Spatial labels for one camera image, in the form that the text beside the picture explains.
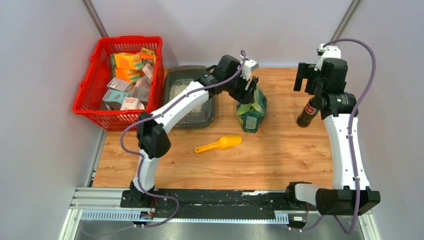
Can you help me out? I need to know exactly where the aluminium frame rail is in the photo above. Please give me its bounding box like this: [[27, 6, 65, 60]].
[[59, 187, 380, 240]]

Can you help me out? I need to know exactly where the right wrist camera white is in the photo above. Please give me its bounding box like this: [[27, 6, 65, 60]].
[[314, 43, 342, 72]]

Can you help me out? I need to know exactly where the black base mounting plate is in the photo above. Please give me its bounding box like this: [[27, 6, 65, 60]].
[[120, 188, 315, 220]]

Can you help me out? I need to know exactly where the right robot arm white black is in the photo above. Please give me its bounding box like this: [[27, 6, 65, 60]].
[[285, 58, 381, 216]]

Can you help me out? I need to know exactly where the yellow patterned packet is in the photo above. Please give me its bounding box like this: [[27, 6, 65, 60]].
[[138, 47, 157, 67]]

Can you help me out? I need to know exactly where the orange sponge pack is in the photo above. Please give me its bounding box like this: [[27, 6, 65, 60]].
[[110, 52, 144, 70], [112, 68, 142, 83]]

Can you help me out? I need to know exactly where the white pink sponge box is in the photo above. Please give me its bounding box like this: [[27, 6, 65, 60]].
[[120, 97, 145, 111]]

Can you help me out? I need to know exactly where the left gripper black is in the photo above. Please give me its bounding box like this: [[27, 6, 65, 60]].
[[224, 70, 258, 106]]

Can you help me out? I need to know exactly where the pink grey box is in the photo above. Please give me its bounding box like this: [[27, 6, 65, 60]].
[[106, 77, 133, 93]]

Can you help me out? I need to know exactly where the dark cola bottle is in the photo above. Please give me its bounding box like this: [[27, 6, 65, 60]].
[[296, 97, 320, 128]]

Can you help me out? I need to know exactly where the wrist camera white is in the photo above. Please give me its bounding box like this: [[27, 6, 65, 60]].
[[241, 59, 259, 81], [314, 43, 342, 72]]

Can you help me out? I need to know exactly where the yellow plastic scoop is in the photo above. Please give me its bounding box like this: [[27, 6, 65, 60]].
[[194, 135, 243, 154]]

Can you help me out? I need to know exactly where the teal grey box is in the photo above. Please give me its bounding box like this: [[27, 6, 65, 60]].
[[102, 89, 129, 111]]

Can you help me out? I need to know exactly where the green litter bag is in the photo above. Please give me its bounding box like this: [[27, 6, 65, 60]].
[[236, 86, 268, 133]]

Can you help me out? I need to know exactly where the grey litter box tray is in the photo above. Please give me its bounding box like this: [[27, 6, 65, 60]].
[[161, 65, 217, 129]]

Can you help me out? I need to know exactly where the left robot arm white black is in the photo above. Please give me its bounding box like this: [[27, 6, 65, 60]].
[[120, 51, 259, 208]]

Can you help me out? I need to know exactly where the red plastic shopping basket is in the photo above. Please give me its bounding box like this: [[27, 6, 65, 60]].
[[72, 36, 164, 131]]

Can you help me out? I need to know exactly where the orange sponge pack lower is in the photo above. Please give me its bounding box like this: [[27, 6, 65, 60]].
[[112, 68, 142, 83]]

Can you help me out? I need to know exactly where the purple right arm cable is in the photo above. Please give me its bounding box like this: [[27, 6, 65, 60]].
[[322, 38, 377, 235]]

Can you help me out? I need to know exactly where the orange sponge pack upper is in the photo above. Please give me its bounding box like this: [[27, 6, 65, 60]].
[[110, 52, 144, 70]]

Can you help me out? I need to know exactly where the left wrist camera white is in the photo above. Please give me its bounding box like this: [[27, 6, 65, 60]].
[[241, 59, 259, 81]]

